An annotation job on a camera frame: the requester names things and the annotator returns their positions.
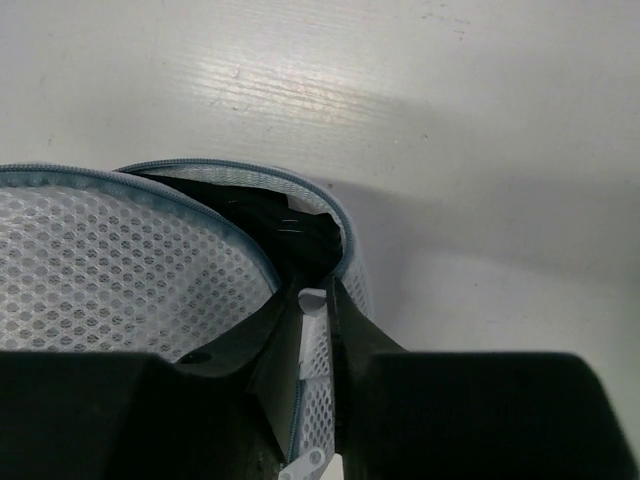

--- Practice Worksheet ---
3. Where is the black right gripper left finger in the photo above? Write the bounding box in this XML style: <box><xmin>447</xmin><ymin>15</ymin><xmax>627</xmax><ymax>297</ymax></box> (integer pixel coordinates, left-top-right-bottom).
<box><xmin>1</xmin><ymin>274</ymin><xmax>308</xmax><ymax>479</ymax></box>

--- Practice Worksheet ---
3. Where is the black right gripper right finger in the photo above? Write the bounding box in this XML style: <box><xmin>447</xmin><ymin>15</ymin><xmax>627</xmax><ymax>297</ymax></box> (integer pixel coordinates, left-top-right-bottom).
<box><xmin>327</xmin><ymin>277</ymin><xmax>623</xmax><ymax>479</ymax></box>

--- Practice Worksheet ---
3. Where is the white zipper pull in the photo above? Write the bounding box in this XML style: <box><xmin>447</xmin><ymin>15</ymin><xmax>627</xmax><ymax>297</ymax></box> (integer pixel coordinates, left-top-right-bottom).
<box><xmin>278</xmin><ymin>289</ymin><xmax>335</xmax><ymax>479</ymax></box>

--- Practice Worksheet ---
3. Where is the black bra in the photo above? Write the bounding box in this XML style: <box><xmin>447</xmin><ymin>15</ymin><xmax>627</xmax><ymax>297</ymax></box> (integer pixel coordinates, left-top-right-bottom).
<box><xmin>145</xmin><ymin>174</ymin><xmax>343</xmax><ymax>287</ymax></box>

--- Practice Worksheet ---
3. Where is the white mesh laundry bag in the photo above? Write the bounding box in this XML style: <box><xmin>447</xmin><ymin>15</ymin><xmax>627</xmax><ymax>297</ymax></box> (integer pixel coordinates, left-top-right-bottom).
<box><xmin>0</xmin><ymin>158</ymin><xmax>374</xmax><ymax>480</ymax></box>

